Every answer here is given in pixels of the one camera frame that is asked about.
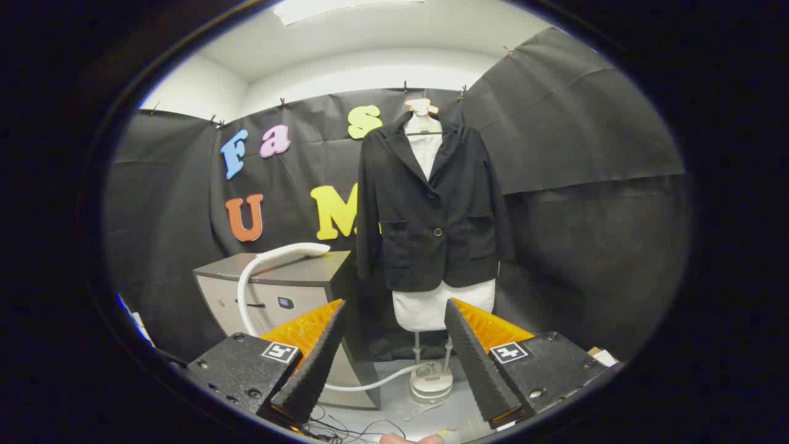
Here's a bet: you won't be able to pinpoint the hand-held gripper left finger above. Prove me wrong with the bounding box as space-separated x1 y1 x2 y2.
185 298 347 432

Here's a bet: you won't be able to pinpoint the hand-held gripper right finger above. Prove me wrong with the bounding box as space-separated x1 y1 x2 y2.
444 298 617 426

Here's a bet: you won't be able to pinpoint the white garment steamer head with hose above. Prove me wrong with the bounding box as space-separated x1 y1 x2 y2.
237 242 435 393

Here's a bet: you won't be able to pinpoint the black suit jacket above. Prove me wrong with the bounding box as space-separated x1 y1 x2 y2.
356 110 515 292

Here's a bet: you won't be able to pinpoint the white dress form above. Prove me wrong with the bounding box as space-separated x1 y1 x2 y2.
392 131 497 332

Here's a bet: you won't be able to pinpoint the grey cabinet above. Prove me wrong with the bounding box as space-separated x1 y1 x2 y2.
192 250 382 409

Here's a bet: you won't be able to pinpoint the small cardboard box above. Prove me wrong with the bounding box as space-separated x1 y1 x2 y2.
587 347 620 369

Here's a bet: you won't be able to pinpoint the white and blue equipment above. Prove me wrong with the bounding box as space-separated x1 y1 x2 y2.
116 294 155 347

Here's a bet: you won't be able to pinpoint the black backdrop cloth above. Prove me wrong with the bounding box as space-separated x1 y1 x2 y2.
104 26 691 364

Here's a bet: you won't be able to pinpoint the white plastic hanger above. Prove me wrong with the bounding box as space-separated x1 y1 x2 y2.
404 99 443 136

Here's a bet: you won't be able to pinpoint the ceiling light panel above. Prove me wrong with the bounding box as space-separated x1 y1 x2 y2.
273 0 426 27

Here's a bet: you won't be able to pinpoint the black floor cables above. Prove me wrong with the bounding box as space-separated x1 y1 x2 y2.
305 404 407 443

